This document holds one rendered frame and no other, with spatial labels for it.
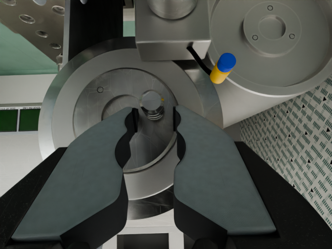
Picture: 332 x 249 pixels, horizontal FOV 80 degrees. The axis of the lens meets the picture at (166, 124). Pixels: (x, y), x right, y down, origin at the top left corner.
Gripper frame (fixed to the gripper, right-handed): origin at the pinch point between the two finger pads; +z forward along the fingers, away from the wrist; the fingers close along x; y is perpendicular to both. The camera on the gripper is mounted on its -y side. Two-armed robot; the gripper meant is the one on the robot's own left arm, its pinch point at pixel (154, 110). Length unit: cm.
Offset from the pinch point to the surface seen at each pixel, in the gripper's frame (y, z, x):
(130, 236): 47, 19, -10
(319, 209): 12.1, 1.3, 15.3
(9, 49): 37, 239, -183
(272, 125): 9.7, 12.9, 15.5
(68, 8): -5.3, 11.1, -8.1
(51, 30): -1.3, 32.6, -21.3
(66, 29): -3.6, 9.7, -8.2
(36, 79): 87, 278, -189
